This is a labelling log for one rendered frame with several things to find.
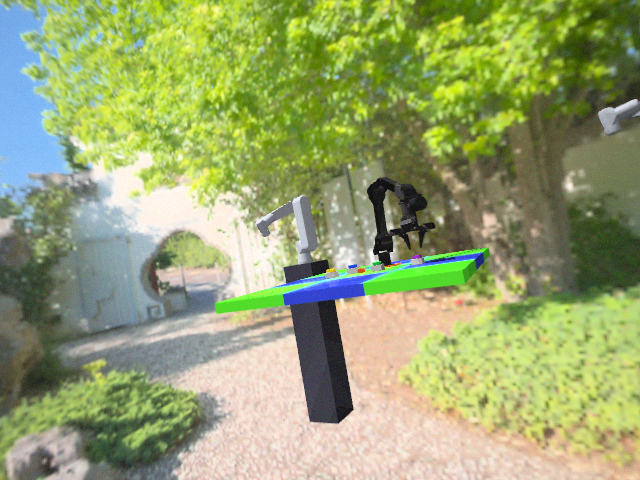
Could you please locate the green button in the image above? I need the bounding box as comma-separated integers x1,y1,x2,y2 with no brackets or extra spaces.
370,261,385,272

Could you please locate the yellow button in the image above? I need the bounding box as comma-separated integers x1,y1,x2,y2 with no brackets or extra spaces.
325,268,339,279

